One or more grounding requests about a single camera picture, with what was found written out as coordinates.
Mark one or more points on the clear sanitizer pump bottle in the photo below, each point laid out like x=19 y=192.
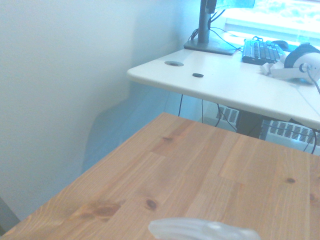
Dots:
x=200 y=228

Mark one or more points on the grey monitor stand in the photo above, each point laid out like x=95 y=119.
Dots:
x=205 y=27

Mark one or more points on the small black round cap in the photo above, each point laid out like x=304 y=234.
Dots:
x=198 y=75

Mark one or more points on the white office desk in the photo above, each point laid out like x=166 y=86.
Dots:
x=225 y=82

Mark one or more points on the dark desk leg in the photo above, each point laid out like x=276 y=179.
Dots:
x=248 y=123

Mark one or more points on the black computer keyboard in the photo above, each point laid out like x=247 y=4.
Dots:
x=261 y=52

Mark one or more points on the black computer mouse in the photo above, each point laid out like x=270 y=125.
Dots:
x=281 y=44

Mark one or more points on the white wall radiator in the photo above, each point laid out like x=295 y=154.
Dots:
x=285 y=130

